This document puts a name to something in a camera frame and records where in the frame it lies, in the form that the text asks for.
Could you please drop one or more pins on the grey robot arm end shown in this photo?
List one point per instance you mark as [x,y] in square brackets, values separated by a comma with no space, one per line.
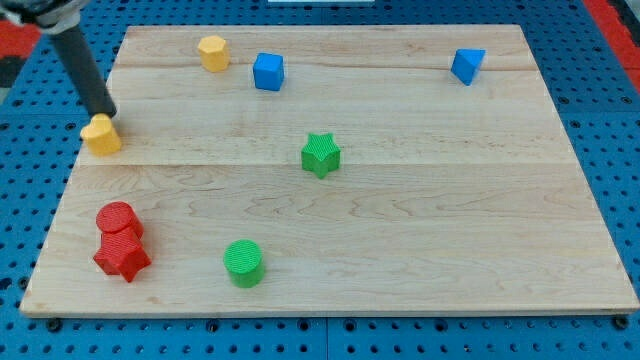
[49,16]

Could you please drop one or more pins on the yellow heart block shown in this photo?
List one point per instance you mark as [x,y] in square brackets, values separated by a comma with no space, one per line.
[100,135]

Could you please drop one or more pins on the green cylinder block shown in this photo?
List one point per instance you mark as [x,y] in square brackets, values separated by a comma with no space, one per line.
[243,261]

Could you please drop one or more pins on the red cylinder block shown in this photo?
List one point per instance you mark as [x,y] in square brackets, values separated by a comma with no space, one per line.
[117,216]

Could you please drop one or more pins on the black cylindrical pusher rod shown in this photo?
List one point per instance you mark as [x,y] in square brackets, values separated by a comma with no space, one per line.
[78,61]

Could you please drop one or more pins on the blue cube block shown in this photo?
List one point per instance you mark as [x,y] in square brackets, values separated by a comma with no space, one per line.
[268,71]

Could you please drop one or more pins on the green star block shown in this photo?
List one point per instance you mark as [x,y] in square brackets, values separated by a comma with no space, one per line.
[320,155]

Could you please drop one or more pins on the light wooden board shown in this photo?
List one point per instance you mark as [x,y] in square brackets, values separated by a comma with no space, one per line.
[450,200]

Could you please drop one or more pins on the red star block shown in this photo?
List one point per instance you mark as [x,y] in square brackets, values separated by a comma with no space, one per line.
[121,253]

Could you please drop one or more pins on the blue triangle block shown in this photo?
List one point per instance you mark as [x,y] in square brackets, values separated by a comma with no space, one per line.
[467,63]

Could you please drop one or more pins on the yellow hexagon block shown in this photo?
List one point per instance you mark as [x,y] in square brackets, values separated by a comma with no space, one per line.
[214,53]

